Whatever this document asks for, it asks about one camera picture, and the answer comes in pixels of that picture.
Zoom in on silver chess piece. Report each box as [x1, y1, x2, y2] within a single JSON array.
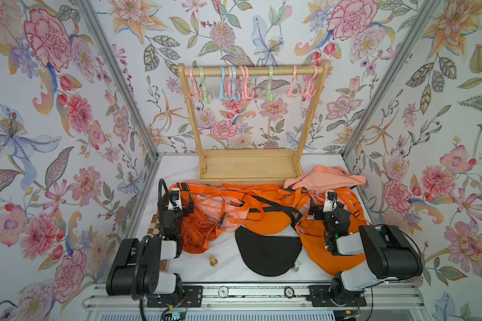
[[291, 262, 301, 272]]

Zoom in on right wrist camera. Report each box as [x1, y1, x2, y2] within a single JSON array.
[[323, 191, 338, 213]]

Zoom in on green hook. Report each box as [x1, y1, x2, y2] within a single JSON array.
[[199, 67, 212, 104], [261, 66, 278, 104]]

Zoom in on black bag strap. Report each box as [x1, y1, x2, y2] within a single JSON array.
[[234, 194, 305, 278]]

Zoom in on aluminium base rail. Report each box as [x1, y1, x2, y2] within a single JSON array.
[[82, 282, 427, 312]]

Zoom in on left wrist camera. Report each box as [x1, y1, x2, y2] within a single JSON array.
[[168, 188, 183, 211]]

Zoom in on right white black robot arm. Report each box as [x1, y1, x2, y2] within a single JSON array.
[[309, 201, 424, 306]]

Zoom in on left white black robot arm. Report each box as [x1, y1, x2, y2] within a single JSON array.
[[106, 179, 194, 301]]

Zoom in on pink hook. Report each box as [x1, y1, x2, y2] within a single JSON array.
[[188, 67, 201, 100], [240, 66, 254, 100], [223, 67, 232, 100], [283, 66, 300, 98], [301, 65, 318, 99]]

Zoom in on wooden clothes rack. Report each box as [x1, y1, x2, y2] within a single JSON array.
[[178, 61, 331, 185]]

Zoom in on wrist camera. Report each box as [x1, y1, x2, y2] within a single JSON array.
[[323, 191, 338, 213], [168, 188, 183, 211]]

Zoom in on gold chess piece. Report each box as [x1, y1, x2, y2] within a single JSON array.
[[209, 255, 218, 267]]

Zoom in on orange sling bag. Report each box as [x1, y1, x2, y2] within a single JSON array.
[[157, 179, 224, 258], [220, 184, 310, 235], [295, 188, 371, 276]]

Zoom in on wooden chessboard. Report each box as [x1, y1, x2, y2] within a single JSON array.
[[147, 214, 170, 272]]

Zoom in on blue hook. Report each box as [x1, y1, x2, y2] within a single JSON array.
[[229, 67, 240, 102], [213, 67, 229, 100]]

